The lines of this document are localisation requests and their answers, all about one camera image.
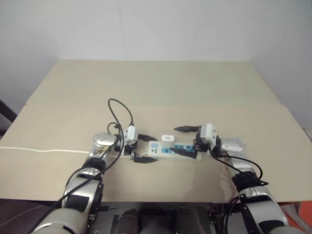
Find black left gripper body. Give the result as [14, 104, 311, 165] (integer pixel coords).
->
[121, 142, 138, 160]

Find white power strip blue sockets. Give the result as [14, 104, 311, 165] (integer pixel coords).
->
[145, 139, 203, 162]

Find white power strip cord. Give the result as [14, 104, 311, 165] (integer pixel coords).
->
[0, 146, 149, 158]

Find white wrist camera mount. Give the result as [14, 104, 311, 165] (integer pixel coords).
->
[122, 125, 139, 146]
[198, 123, 218, 142]

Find dark wooden furniture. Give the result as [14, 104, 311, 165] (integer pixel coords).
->
[0, 99, 18, 140]

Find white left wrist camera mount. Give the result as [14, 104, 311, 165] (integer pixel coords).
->
[122, 125, 139, 146]

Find white charger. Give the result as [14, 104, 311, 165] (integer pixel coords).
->
[161, 134, 175, 148]

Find orange object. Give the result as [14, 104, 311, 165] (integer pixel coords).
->
[298, 201, 312, 234]

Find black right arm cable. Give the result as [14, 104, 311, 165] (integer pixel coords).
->
[210, 148, 269, 234]

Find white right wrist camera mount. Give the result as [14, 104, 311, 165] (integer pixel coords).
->
[198, 123, 218, 142]

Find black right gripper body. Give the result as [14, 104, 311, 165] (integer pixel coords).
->
[193, 133, 212, 153]

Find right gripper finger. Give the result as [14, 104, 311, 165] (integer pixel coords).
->
[173, 125, 201, 134]
[169, 147, 198, 159]

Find grey rounded shape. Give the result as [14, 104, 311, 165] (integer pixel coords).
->
[117, 208, 140, 234]

